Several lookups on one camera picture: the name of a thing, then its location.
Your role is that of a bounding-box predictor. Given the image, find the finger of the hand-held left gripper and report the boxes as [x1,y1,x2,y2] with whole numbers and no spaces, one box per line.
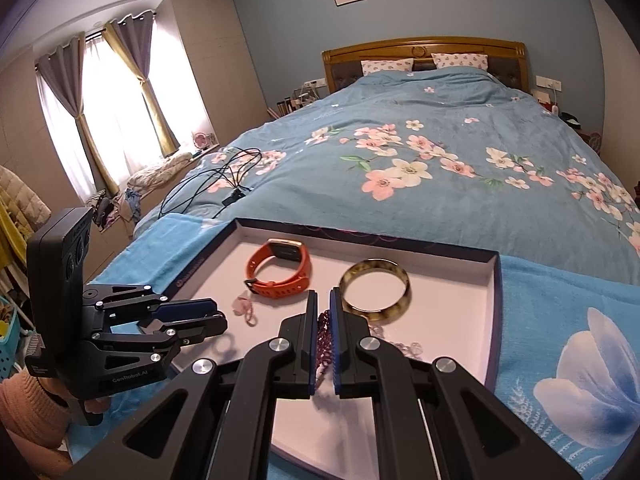
[92,311,229,363]
[82,284,218,323]

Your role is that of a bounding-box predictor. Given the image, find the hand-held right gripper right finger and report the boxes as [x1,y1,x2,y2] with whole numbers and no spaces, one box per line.
[329,287,583,480]

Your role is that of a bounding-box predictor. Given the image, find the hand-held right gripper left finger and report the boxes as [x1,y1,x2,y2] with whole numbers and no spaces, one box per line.
[65,290,321,480]

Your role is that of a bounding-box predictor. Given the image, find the purple beaded bracelet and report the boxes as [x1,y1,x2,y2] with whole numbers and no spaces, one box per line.
[314,310,335,386]

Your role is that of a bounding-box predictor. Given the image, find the tortoiseshell bangle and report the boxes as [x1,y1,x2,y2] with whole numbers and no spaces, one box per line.
[338,258,413,322]

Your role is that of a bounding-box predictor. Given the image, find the pink ring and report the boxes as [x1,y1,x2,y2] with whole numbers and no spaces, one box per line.
[231,291,259,327]

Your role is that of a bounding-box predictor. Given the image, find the clear crystal bracelet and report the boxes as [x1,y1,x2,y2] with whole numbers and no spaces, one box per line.
[369,324,426,359]

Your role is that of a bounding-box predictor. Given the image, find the orange smartwatch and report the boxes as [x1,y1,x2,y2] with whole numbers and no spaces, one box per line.
[243,239,312,300]

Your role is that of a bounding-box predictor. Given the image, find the dark blue box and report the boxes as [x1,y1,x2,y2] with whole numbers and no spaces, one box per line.
[165,217,502,480]

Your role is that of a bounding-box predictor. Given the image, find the person's left forearm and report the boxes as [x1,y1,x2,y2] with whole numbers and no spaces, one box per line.
[0,371,73,480]

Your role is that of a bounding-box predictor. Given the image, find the person's left hand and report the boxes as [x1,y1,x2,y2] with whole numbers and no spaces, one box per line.
[37,374,112,416]

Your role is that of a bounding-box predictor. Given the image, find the teal plastic basket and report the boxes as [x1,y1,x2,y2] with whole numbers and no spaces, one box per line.
[0,305,22,382]

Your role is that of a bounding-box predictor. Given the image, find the hanging yellow and white jackets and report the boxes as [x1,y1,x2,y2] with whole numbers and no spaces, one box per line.
[0,165,53,281]

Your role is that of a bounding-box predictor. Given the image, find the dark patterned clothes heap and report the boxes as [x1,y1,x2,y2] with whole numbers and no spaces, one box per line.
[87,190,121,234]

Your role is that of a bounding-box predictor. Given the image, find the blue cloth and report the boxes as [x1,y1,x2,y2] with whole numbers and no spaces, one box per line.
[112,187,147,236]

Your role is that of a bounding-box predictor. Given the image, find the pile of beige bedding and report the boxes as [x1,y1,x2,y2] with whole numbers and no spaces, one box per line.
[127,152,194,191]

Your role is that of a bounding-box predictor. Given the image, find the white sheer curtain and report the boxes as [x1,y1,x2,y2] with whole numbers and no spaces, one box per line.
[45,25,166,196]

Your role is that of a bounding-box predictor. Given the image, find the grey and olive curtain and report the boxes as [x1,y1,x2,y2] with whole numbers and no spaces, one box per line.
[35,32,121,201]
[102,12,181,157]

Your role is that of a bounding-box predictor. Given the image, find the light blue flower blanket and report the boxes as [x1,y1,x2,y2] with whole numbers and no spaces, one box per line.
[65,212,640,480]

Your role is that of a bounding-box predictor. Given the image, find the group of cosmetic bottles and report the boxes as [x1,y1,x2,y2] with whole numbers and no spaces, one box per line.
[267,87,321,121]

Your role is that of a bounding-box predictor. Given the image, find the wooden bed floral duvet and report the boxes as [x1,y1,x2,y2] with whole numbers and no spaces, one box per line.
[132,66,640,271]

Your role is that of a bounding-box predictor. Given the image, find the beige wardrobe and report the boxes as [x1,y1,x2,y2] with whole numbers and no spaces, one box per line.
[155,0,273,151]

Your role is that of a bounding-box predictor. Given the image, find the white patterned pillow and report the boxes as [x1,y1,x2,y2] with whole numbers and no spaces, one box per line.
[361,58,415,77]
[431,52,488,71]

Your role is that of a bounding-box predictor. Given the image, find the wooden bed headboard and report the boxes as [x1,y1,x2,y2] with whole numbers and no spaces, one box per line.
[321,36,531,95]

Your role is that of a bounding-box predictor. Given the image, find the dark nightstand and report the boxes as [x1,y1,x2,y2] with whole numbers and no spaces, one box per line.
[560,110,607,152]

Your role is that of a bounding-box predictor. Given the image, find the black cable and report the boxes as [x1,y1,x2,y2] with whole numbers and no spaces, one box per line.
[159,147,263,221]

